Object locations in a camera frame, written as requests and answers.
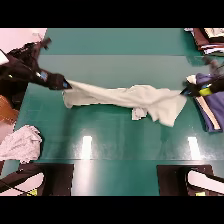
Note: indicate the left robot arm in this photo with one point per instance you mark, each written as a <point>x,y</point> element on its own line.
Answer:
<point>20,70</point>

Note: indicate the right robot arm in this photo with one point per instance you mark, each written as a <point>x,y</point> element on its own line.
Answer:
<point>203,181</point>

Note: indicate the white T-shirt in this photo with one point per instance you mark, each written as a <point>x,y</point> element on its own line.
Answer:
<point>133,96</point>

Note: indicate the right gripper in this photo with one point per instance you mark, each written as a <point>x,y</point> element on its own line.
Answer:
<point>191,90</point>

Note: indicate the heap of clothes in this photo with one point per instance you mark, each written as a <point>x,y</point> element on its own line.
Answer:
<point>208,41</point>

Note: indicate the brown garment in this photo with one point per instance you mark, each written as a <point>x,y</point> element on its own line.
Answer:
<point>7,111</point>

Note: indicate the light grey garment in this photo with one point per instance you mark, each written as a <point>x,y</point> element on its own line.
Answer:
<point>20,144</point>

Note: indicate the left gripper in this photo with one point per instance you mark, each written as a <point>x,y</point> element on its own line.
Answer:
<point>58,82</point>

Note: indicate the blue garment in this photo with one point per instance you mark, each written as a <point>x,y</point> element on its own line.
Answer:
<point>213,110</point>

